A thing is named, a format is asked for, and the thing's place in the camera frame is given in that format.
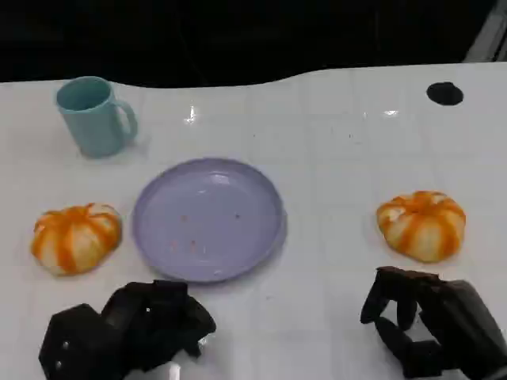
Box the white frame post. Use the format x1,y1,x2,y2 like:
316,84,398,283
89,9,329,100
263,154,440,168
465,0,507,63

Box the lilac plate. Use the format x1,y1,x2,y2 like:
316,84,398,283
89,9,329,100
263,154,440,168
132,157,288,285

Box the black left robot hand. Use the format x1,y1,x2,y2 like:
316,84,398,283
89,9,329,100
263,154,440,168
101,279,218,374

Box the black table grommet hole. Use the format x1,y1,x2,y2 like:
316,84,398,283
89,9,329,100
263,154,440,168
426,82,464,107

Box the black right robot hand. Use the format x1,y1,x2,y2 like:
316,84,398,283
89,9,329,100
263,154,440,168
360,265,507,380

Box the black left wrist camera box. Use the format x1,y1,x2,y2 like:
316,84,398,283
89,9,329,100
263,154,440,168
38,303,124,380

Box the pale green mug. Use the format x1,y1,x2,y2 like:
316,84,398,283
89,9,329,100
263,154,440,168
55,75,139,159

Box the orange white toy bread roll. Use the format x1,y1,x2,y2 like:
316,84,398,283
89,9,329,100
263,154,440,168
375,190,467,264
30,202,123,277

